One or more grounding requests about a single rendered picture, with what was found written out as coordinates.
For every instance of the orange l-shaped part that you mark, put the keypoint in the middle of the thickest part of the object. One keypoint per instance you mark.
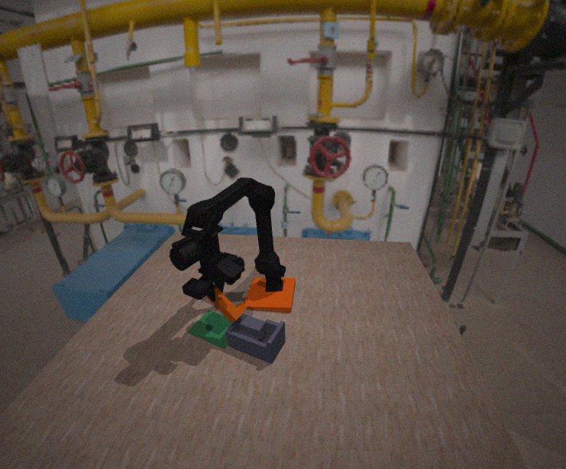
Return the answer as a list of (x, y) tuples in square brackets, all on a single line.
[(222, 303)]

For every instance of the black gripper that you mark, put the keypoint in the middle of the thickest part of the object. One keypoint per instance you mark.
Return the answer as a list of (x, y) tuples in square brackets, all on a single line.
[(204, 286)]

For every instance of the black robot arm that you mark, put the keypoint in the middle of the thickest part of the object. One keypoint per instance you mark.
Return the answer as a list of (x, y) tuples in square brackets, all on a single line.
[(208, 213)]

